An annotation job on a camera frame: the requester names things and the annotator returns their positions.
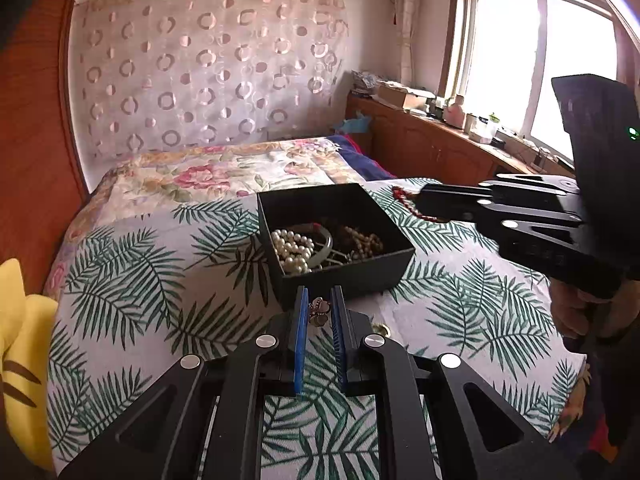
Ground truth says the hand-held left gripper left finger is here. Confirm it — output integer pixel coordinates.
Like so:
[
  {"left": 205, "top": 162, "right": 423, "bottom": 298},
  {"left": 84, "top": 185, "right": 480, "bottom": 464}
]
[{"left": 57, "top": 286, "right": 309, "bottom": 480}]

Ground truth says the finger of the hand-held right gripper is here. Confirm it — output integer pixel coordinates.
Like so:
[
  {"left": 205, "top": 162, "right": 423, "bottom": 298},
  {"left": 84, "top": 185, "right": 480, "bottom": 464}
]
[
  {"left": 416, "top": 173, "right": 582, "bottom": 206},
  {"left": 416, "top": 199, "right": 584, "bottom": 233}
]

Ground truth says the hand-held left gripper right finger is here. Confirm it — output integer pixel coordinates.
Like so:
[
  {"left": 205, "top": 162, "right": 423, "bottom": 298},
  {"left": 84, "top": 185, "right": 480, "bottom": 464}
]
[{"left": 330, "top": 285, "right": 577, "bottom": 480}]

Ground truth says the flower brooch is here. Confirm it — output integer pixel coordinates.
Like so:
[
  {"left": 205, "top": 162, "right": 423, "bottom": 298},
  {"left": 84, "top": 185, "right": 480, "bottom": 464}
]
[{"left": 308, "top": 297, "right": 332, "bottom": 326}]

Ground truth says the red bead bracelet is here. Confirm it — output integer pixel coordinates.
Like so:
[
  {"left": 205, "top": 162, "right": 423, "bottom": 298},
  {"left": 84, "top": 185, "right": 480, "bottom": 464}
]
[{"left": 391, "top": 185, "right": 452, "bottom": 224}]

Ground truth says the black square box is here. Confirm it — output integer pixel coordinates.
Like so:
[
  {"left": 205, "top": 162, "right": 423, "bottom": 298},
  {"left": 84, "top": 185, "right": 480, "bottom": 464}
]
[{"left": 256, "top": 182, "right": 416, "bottom": 312}]

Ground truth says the white pearl necklace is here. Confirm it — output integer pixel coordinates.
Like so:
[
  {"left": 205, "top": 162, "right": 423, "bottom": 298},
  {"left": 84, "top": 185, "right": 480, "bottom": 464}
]
[{"left": 270, "top": 228, "right": 316, "bottom": 276}]

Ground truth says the beige bead necklace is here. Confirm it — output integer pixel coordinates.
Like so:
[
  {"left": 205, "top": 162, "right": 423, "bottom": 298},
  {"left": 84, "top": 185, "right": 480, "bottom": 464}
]
[{"left": 344, "top": 226, "right": 386, "bottom": 262}]

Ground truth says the person's right hand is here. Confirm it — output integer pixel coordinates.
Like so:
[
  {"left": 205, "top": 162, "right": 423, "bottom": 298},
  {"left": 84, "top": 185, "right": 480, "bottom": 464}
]
[{"left": 549, "top": 276, "right": 608, "bottom": 347}]

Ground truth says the wooden cabinet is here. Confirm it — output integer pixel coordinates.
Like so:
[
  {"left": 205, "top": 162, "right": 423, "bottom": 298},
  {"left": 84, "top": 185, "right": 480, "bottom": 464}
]
[{"left": 345, "top": 94, "right": 577, "bottom": 187}]

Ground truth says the dark blue blanket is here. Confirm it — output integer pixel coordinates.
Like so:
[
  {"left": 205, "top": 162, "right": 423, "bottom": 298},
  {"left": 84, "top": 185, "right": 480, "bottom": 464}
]
[{"left": 331, "top": 134, "right": 397, "bottom": 182}]

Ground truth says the cardboard box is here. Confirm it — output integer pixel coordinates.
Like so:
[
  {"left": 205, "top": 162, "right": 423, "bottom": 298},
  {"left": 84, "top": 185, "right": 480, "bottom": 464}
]
[{"left": 376, "top": 82, "right": 427, "bottom": 112}]

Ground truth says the blue plastic bag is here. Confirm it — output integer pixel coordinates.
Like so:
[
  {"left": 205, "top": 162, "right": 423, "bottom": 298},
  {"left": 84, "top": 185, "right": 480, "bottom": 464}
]
[{"left": 331, "top": 114, "right": 374, "bottom": 134}]

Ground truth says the window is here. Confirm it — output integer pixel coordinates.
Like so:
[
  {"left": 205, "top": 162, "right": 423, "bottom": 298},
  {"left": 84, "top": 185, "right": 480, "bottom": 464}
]
[{"left": 439, "top": 0, "right": 632, "bottom": 162}]

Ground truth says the patterned cloth bag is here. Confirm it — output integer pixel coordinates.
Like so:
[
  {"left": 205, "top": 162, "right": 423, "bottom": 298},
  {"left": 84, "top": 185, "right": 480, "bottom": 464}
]
[{"left": 349, "top": 70, "right": 382, "bottom": 97}]

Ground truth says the palm leaf bed sheet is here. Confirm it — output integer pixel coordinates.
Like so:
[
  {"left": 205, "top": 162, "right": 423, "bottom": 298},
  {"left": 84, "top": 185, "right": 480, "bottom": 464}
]
[{"left": 47, "top": 175, "right": 592, "bottom": 480}]

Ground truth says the white window curtain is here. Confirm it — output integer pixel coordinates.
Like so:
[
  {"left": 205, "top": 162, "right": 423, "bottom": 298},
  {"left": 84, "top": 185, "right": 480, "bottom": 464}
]
[{"left": 384, "top": 0, "right": 425, "bottom": 87}]

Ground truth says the floral blanket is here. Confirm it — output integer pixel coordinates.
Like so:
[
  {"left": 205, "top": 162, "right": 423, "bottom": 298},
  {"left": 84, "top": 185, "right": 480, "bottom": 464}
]
[{"left": 44, "top": 136, "right": 372, "bottom": 302}]

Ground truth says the yellow plush toy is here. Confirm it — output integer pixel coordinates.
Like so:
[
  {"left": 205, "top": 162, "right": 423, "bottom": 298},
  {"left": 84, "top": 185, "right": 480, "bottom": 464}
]
[{"left": 0, "top": 257, "right": 59, "bottom": 472}]

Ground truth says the circle patterned curtain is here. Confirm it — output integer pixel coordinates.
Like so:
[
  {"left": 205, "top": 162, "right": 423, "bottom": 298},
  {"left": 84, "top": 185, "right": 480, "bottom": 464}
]
[{"left": 66, "top": 0, "right": 352, "bottom": 162}]

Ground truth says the wooden wardrobe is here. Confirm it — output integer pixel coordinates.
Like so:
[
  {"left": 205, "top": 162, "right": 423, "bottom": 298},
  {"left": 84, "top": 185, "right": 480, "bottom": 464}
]
[{"left": 0, "top": 0, "right": 97, "bottom": 291}]

